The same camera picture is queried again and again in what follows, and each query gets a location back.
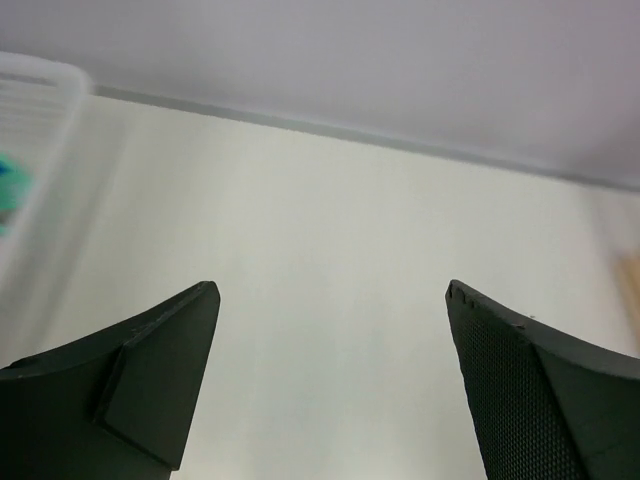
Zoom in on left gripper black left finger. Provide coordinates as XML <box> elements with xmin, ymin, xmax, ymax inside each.
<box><xmin>1</xmin><ymin>281</ymin><xmax>221</xmax><ymax>479</ymax></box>

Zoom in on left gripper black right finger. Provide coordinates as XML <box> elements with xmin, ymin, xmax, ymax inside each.
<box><xmin>445</xmin><ymin>280</ymin><xmax>639</xmax><ymax>479</ymax></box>

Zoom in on white plastic basket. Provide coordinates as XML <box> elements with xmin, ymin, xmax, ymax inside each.
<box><xmin>1</xmin><ymin>52</ymin><xmax>93</xmax><ymax>283</ymax></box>

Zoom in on wooden tray frame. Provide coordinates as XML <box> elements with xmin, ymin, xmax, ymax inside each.
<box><xmin>614</xmin><ymin>253</ymin><xmax>639</xmax><ymax>325</ymax></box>

